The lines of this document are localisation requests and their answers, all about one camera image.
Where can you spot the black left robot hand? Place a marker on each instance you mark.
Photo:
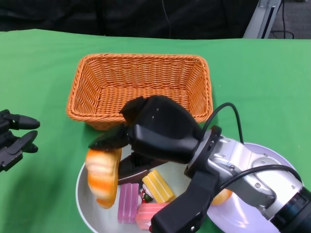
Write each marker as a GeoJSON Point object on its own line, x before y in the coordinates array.
{"type": "Point", "coordinates": [9, 148]}

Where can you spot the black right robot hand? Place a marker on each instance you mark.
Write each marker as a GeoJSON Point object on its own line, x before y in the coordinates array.
{"type": "Point", "coordinates": [165, 131]}

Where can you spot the golden sliced loaf bread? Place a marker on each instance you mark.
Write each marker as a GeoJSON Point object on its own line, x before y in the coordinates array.
{"type": "Point", "coordinates": [102, 174]}

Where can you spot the grey-green round bowl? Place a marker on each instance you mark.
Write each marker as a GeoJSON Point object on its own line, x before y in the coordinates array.
{"type": "Point", "coordinates": [97, 218]}

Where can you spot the yellow layer cake slice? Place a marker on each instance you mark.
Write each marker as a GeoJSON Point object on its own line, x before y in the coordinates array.
{"type": "Point", "coordinates": [158, 185]}

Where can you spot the chocolate layer cake slice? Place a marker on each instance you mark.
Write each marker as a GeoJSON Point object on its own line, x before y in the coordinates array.
{"type": "Point", "coordinates": [131, 178]}

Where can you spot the orange wicker basket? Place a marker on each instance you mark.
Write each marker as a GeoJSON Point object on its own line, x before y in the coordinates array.
{"type": "Point", "coordinates": [145, 72]}

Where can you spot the salmon pink cake slice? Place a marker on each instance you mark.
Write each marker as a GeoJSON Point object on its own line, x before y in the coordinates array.
{"type": "Point", "coordinates": [148, 212]}

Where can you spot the pink striped cake slice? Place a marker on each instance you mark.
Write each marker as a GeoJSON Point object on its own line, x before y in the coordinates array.
{"type": "Point", "coordinates": [127, 206]}

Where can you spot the pale lavender round plate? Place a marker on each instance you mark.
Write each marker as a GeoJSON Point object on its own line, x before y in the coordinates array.
{"type": "Point", "coordinates": [243, 213]}

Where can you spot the green tablecloth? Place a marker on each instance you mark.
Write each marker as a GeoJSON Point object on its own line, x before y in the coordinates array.
{"type": "Point", "coordinates": [255, 85]}

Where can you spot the black backdrop cloth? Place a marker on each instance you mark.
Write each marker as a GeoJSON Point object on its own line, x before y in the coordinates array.
{"type": "Point", "coordinates": [97, 17]}

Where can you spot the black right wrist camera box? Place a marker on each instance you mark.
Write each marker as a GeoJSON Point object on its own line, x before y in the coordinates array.
{"type": "Point", "coordinates": [184, 213]}

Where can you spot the grey aluminium frame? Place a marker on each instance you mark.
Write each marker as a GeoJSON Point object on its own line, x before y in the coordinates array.
{"type": "Point", "coordinates": [262, 21]}

